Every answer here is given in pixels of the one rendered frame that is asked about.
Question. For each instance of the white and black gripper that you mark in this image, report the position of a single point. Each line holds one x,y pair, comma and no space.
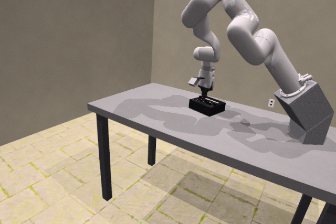
208,83

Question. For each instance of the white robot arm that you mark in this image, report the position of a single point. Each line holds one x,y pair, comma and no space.
262,47

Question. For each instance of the black lighting desk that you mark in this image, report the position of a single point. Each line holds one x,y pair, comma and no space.
207,106

